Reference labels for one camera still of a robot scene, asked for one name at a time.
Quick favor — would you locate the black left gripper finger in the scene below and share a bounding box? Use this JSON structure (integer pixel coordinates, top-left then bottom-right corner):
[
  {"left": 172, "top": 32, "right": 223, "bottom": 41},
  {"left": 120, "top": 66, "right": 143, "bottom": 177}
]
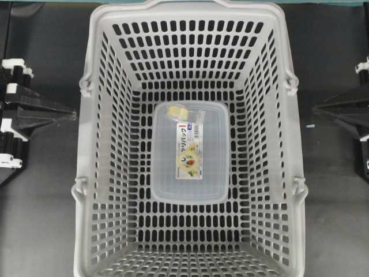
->
[
  {"left": 7, "top": 83, "right": 72, "bottom": 113},
  {"left": 17, "top": 107, "right": 77, "bottom": 136}
]

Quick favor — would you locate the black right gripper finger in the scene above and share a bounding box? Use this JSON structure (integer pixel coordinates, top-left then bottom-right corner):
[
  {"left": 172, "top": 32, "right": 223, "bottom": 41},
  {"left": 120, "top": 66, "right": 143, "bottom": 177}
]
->
[
  {"left": 314, "top": 111, "right": 368, "bottom": 141},
  {"left": 313, "top": 92, "right": 368, "bottom": 115}
]

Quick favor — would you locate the clear cellophane tape dispenser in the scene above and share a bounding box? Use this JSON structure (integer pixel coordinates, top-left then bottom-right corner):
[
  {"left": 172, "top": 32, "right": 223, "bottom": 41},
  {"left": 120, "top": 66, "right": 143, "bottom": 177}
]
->
[{"left": 165, "top": 105, "right": 205, "bottom": 123}]

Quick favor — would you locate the grey plastic shopping basket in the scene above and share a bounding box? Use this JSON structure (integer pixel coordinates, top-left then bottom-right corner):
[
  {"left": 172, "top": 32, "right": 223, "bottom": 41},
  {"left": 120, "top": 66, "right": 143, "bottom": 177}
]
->
[{"left": 71, "top": 1, "right": 308, "bottom": 276}]

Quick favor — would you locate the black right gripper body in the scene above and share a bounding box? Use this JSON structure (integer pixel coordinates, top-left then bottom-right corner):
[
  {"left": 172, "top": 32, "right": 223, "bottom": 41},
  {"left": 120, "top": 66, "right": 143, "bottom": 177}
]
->
[{"left": 355, "top": 57, "right": 368, "bottom": 176}]

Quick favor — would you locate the clear plastic food container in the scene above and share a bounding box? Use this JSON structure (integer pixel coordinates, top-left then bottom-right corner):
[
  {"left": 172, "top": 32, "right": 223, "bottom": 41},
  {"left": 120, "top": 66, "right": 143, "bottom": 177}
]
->
[{"left": 150, "top": 100, "right": 231, "bottom": 205}]

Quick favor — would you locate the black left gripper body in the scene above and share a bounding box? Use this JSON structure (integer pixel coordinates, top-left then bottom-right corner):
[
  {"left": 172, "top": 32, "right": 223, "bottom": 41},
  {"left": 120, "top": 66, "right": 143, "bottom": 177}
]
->
[{"left": 1, "top": 58, "right": 33, "bottom": 185}]

